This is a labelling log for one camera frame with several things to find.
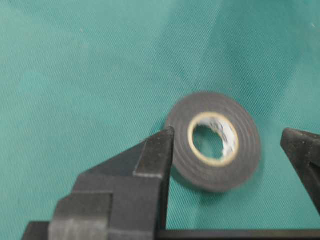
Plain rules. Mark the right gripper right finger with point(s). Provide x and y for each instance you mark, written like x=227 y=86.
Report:
x=302 y=148

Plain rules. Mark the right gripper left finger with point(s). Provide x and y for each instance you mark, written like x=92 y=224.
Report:
x=123 y=198

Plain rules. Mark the black tape roll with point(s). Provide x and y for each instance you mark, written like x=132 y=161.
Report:
x=241 y=152

